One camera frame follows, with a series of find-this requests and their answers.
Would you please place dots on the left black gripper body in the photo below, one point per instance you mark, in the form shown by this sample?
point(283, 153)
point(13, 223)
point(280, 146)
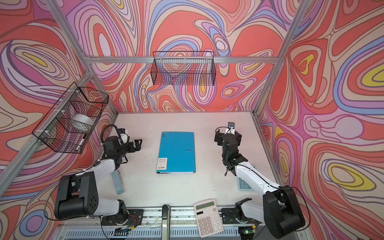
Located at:
point(123, 149)

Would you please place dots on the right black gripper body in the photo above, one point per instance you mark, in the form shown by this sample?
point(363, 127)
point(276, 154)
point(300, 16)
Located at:
point(219, 136)

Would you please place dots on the blue clip folder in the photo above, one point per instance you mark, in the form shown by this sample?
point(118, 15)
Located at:
point(176, 153)

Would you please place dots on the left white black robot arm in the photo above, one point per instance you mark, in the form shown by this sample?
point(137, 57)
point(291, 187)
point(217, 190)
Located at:
point(78, 194)

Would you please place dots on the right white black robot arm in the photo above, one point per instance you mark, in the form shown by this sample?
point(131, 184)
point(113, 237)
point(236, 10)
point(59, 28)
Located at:
point(278, 207)

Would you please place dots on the teal calculator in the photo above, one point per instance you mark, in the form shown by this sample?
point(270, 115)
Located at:
point(243, 185)

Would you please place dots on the black white marker pen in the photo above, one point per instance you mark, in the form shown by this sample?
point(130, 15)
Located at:
point(78, 149)

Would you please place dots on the white desktop calculator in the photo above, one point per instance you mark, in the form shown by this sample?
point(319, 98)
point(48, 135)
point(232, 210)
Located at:
point(208, 218)

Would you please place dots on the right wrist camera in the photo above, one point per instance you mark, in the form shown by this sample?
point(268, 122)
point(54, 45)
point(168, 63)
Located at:
point(230, 128)

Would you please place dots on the black wire basket left wall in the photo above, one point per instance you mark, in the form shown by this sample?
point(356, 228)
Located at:
point(57, 131)

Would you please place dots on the black wire basket wall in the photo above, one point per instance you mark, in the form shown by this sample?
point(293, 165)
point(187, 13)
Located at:
point(57, 131)
point(183, 68)

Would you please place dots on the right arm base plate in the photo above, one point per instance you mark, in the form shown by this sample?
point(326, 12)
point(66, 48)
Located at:
point(231, 216)

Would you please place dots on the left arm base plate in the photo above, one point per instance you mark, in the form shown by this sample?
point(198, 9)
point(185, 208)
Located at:
point(133, 217)

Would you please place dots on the black wire basket back wall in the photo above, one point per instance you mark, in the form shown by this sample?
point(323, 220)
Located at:
point(183, 68)

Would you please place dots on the black centre post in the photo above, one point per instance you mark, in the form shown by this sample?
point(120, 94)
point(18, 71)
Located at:
point(166, 219)

